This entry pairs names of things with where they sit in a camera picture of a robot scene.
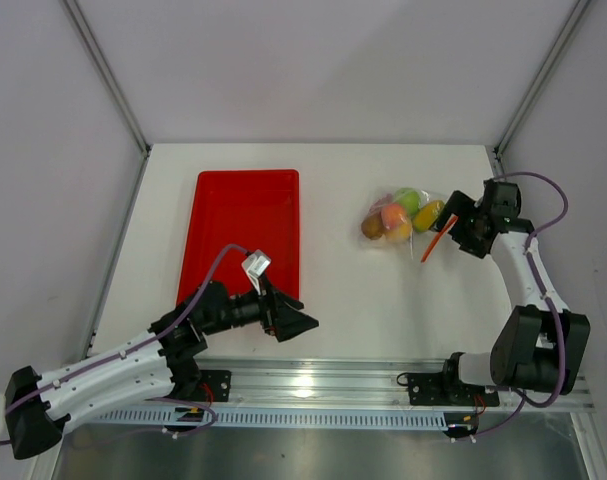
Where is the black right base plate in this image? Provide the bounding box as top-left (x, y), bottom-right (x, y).
top-left (396, 372), bottom-right (499, 407)

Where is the orange yellow fruit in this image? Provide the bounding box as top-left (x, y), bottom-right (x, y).
top-left (385, 223), bottom-right (413, 244)

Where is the left aluminium frame post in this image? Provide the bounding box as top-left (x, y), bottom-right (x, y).
top-left (59, 0), bottom-right (151, 157)

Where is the aluminium frame post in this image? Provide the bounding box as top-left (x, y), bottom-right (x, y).
top-left (493, 0), bottom-right (594, 162)
top-left (59, 0), bottom-right (151, 157)

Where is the brown kiwi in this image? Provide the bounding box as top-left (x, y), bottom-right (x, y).
top-left (360, 212), bottom-right (385, 240)

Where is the red plastic tray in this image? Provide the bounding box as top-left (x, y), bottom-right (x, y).
top-left (177, 169), bottom-right (300, 303)

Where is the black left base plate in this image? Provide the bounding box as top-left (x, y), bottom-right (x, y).
top-left (184, 370), bottom-right (232, 403)

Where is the pink peach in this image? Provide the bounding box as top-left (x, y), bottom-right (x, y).
top-left (380, 202), bottom-right (409, 230)

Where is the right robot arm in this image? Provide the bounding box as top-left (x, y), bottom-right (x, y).
top-left (432, 179), bottom-right (591, 408)

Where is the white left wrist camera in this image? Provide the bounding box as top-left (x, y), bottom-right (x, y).
top-left (241, 250), bottom-right (271, 294)

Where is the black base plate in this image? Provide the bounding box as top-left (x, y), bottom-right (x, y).
top-left (396, 372), bottom-right (499, 407)
top-left (184, 370), bottom-right (232, 403)

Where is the green apple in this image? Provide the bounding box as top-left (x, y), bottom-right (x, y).
top-left (393, 188), bottom-right (422, 216)

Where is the right aluminium frame post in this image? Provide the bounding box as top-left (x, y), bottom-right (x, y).
top-left (493, 0), bottom-right (594, 162)

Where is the white slotted cable duct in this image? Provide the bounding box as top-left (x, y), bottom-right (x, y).
top-left (90, 405), bottom-right (448, 431)

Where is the red grape bunch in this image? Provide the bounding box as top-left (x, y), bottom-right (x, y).
top-left (369, 196), bottom-right (391, 213)

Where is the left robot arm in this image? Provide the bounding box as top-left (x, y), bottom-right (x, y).
top-left (5, 280), bottom-right (319, 460)

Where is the aluminium front rail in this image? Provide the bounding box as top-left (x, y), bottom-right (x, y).
top-left (50, 357), bottom-right (595, 412)

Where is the yellow green mango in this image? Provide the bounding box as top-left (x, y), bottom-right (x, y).
top-left (412, 200), bottom-right (445, 233)

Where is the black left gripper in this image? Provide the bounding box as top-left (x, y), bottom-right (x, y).
top-left (202, 271), bottom-right (318, 341)

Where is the clear zip top bag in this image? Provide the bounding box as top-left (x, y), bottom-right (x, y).
top-left (356, 185), bottom-right (448, 263)

